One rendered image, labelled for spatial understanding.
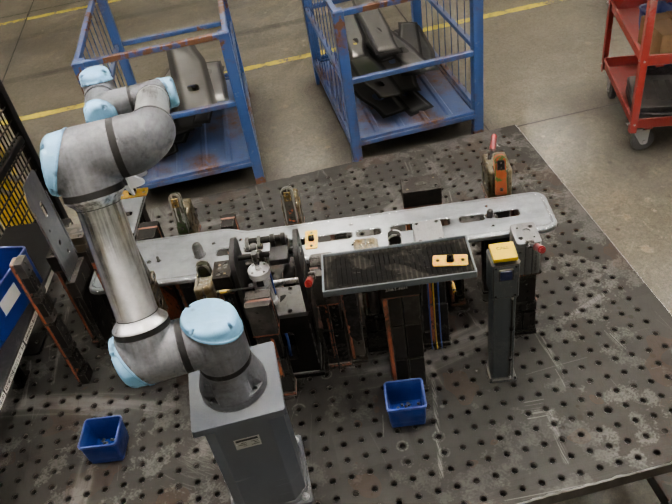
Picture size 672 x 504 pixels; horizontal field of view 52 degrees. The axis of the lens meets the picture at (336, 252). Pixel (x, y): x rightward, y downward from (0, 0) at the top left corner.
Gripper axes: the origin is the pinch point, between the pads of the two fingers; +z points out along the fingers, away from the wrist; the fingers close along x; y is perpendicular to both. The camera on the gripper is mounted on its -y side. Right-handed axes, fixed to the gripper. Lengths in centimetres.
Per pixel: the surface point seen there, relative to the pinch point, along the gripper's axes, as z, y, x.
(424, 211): 26, 81, 6
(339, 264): 10, 55, -31
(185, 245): 26.5, 7.5, 5.5
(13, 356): 24, -33, -35
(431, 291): 34, 79, -21
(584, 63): 125, 223, 268
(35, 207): 0.5, -26.9, -1.7
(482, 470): 56, 84, -64
